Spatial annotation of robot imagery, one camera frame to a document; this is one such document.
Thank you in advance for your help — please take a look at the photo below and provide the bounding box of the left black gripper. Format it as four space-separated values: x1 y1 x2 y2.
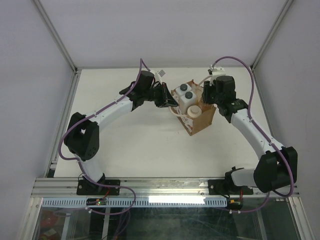
144 82 179 109

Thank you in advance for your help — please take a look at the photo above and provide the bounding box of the brown canvas bag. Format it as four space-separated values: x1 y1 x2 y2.
169 80 217 136

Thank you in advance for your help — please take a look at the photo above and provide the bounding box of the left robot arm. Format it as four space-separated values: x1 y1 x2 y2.
60 70 179 195

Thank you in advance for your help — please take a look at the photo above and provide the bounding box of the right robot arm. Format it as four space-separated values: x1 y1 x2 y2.
202 75 298 194

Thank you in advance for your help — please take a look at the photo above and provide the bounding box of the white bottle grey cap rear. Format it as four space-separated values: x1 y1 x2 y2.
174 83 194 100

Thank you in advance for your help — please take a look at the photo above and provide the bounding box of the white bottle grey cap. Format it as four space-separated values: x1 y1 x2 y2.
174 83 194 100
178 91 198 115

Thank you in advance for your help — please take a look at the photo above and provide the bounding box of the white bottle grey cap front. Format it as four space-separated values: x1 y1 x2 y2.
178 91 198 115

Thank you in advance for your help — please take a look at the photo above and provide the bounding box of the cream wide-cap bottle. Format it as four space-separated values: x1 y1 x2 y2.
187 105 202 119

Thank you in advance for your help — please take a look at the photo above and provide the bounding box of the black orange connector box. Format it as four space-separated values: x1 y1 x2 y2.
225 199 243 211

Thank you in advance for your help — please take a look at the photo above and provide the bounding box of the small green-lit circuit board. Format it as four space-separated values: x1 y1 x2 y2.
86 198 108 206

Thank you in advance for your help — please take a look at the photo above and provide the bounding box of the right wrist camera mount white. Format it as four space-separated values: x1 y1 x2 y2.
209 65 226 85

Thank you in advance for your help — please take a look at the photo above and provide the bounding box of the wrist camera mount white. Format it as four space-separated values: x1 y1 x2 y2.
150 69 166 84
209 65 226 85

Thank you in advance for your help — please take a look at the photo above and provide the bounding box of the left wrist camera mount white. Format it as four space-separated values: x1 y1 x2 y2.
150 69 166 84

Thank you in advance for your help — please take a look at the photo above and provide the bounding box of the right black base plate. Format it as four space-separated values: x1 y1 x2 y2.
207 179 254 196

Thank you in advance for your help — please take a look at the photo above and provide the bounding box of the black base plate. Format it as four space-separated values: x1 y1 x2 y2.
76 179 121 197
207 179 254 196

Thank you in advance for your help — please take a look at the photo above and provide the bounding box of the right aluminium frame post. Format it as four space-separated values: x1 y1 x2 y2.
250 0 295 72

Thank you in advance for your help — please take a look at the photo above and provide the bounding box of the aluminium frame post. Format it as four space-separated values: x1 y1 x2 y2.
250 0 295 72
31 0 78 73

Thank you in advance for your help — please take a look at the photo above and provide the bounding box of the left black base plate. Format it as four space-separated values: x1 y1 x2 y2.
76 179 121 197

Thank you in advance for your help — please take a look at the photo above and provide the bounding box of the left aluminium frame post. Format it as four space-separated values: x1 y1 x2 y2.
31 0 78 73

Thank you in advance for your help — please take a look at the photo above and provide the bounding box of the aluminium front rail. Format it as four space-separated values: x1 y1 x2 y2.
31 176 300 200

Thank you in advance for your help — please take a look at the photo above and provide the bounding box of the white slotted cable duct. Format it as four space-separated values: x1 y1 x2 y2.
42 195 227 208

